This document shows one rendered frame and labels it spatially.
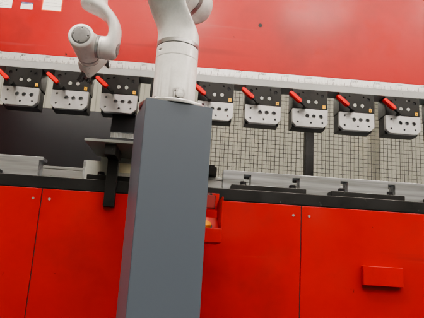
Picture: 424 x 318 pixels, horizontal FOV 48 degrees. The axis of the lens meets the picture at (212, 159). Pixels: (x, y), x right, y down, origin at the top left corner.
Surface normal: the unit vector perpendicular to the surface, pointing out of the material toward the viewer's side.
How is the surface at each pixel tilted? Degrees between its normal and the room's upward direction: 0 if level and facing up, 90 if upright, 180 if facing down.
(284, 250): 90
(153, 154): 90
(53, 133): 90
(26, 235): 90
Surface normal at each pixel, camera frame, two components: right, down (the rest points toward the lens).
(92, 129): 0.06, -0.22
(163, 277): 0.30, -0.18
